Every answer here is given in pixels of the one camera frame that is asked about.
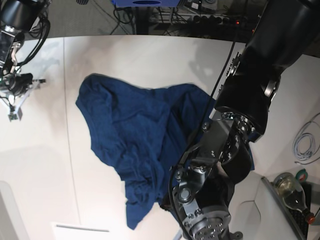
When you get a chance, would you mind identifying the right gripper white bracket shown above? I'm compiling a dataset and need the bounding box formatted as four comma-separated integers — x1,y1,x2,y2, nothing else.
0,73,46,122

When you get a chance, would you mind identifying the dark blue t-shirt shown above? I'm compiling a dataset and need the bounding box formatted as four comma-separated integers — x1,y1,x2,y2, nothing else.
75,73,256,231

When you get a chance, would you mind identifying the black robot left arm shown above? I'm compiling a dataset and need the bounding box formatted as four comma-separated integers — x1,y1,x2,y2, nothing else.
168,0,320,240

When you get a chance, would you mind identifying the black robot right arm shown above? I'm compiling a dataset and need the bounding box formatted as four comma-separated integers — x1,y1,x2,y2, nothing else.
0,0,51,121

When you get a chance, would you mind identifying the blue plastic crate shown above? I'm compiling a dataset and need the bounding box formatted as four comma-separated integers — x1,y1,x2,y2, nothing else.
111,0,183,8

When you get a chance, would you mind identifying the black power strip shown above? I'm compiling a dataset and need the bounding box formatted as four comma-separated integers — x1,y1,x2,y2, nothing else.
188,14,251,28

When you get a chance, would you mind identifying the clear glass bottle red cap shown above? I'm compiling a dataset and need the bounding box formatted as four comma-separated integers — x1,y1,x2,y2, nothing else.
273,172,316,225

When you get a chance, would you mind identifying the green tape roll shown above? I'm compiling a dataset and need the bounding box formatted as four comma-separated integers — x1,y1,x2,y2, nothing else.
295,168,309,183

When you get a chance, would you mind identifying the black table leg post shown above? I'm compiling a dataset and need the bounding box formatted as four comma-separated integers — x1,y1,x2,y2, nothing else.
134,7,151,35

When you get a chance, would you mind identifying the light blue coiled cable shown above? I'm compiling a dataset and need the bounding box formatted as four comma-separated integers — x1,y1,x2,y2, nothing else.
292,118,320,165

